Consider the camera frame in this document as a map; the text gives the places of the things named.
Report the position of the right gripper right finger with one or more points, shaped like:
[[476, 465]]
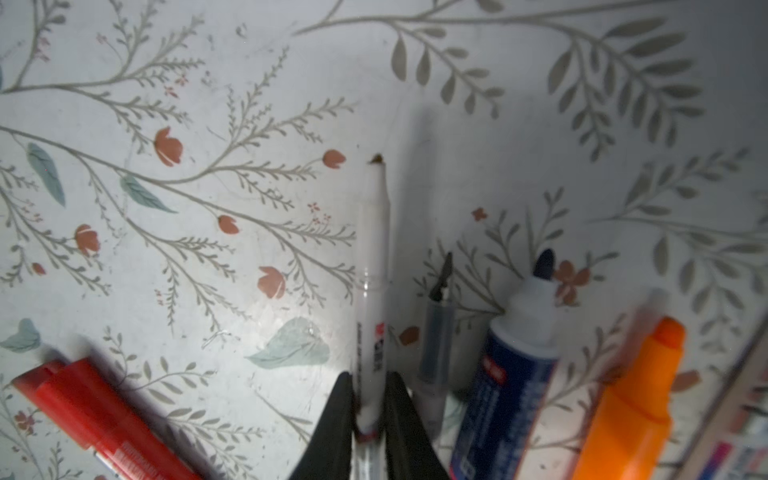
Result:
[[409, 453]]

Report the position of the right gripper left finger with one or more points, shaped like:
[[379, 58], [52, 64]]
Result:
[[328, 455]]

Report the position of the pink highlighter pen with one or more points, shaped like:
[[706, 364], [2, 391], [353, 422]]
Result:
[[430, 385]]

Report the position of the blue capped marker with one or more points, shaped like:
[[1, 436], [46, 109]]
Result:
[[516, 366]]

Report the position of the yellow capped marker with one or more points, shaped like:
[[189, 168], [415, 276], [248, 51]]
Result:
[[370, 318]]

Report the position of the red capped marker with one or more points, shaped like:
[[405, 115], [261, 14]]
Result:
[[89, 410]]

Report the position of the orange highlighter pen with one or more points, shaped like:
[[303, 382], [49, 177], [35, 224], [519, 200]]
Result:
[[632, 422]]

